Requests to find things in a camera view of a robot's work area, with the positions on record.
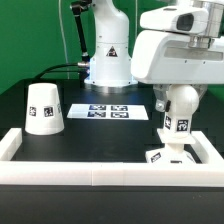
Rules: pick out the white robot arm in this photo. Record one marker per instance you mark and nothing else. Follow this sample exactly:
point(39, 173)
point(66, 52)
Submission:
point(110, 67)

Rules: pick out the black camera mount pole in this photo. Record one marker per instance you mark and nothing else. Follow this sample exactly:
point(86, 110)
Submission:
point(77, 8)

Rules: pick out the white fence frame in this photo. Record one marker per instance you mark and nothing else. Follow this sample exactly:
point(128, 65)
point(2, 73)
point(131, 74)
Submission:
point(208, 173)

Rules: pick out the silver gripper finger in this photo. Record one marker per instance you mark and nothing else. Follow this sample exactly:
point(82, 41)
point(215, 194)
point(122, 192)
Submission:
point(201, 89)
point(162, 102)

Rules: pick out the white lamp base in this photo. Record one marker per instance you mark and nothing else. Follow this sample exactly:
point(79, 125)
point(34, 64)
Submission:
point(173, 151)

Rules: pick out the white lamp bulb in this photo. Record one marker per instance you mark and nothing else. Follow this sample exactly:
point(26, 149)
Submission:
point(183, 102)

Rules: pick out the white marker sheet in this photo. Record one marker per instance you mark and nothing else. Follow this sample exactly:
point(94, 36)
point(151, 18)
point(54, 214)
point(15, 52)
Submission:
point(107, 112)

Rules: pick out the white lamp shade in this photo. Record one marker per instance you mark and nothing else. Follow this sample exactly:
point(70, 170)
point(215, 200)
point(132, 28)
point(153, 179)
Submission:
point(43, 114)

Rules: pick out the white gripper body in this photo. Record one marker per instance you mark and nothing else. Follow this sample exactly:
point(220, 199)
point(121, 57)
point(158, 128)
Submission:
point(180, 45)

